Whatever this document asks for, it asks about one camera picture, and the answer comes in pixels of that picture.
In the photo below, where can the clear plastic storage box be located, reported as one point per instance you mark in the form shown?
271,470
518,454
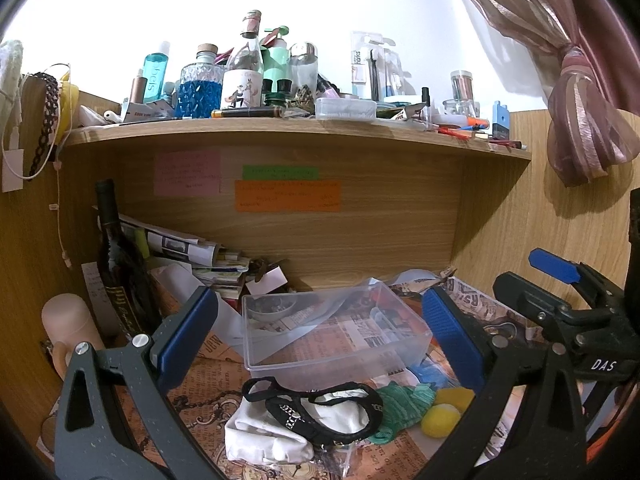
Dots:
336,335

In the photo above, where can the mint green pump bottle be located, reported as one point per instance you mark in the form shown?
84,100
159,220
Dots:
275,56

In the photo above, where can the blue stamp block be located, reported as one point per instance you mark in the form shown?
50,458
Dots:
500,122

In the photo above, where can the stack of papers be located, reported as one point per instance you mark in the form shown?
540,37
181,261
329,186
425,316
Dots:
220,268

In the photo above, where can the pink striped curtain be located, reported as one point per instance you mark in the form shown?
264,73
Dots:
587,59

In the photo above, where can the white cloth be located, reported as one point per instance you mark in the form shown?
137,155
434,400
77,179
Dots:
252,436

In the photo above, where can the green knitted cloth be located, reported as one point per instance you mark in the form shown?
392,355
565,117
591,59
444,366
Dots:
403,407

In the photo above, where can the wooden shelf board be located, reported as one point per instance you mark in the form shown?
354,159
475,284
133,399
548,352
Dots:
293,133

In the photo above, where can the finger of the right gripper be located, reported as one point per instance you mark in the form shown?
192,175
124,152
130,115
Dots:
559,322
555,265

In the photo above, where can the small grey bowl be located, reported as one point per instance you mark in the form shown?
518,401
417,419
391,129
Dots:
269,308

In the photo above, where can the pink sticky note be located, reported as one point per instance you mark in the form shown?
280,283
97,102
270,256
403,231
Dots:
194,173

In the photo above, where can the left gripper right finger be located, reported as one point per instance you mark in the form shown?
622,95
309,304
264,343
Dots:
547,439

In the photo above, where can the clear bottle with label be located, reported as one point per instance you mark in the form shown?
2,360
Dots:
242,85

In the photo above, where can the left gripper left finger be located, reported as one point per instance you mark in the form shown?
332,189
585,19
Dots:
92,437

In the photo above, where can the beige cylindrical container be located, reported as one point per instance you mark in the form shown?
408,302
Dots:
68,322

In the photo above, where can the clear small plastic case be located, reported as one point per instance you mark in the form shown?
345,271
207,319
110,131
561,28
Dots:
345,109

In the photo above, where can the orange sticky note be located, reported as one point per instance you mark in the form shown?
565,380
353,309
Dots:
288,195

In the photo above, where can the teal spray bottle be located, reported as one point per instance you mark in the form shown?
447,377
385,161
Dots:
154,70

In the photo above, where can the green sticky note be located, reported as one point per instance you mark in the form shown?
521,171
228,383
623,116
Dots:
280,173

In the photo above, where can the yellow soft ball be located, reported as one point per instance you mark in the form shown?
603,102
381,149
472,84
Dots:
440,420
458,397

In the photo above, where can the white folded card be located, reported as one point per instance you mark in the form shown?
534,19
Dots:
269,282

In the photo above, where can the blue crystal glass bottle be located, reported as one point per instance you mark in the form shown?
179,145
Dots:
200,85

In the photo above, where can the dark wine bottle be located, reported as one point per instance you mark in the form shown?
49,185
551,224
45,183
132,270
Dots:
122,269

